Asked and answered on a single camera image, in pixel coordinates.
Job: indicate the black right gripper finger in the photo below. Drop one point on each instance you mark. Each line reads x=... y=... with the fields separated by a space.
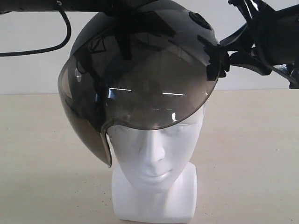
x=239 y=40
x=243 y=60

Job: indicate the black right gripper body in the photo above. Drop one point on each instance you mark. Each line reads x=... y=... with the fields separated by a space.
x=276 y=37

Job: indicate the black helmet with tinted visor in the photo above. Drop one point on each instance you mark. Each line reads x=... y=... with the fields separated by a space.
x=147 y=69

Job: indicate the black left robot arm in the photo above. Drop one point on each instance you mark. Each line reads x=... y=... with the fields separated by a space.
x=113 y=8

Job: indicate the white mannequin head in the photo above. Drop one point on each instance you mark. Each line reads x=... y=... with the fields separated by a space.
x=154 y=180

